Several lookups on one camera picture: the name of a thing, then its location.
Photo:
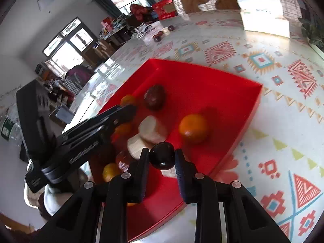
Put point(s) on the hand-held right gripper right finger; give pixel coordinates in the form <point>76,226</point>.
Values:
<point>181,174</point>

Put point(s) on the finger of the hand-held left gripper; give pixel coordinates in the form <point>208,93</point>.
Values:
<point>114,117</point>

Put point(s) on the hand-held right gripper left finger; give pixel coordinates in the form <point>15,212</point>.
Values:
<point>144,172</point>

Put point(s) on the beige walnut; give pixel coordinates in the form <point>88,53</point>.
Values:
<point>169,173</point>

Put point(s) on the orange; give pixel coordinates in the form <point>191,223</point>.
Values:
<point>132,204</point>
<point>193,127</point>
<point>123,129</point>
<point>128,100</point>
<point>111,170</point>

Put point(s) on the dark jujube date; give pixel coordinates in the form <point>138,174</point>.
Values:
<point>162,159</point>

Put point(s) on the red jujube date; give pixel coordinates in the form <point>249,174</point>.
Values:
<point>154,96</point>
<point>124,158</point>

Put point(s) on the white food chunk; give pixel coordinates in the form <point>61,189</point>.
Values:
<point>151,129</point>
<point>134,145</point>

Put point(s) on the red tray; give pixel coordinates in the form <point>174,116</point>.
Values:
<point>215,93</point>

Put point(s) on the plastic water bottle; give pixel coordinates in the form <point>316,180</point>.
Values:
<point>7,129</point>

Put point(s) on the white papers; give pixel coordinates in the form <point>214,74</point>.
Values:
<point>143,30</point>

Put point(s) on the small red object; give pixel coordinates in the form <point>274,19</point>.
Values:
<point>160,33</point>

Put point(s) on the red cardboard box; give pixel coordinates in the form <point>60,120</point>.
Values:
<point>164,8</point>

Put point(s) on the wooden chair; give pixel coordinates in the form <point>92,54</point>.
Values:
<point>192,1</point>

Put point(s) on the white tissue box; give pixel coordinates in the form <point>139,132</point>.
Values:
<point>265,24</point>
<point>260,2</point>

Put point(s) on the chair with white cover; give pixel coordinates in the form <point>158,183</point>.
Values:
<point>291,2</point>

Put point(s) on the window with dark frame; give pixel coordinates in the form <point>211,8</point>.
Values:
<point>67,40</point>

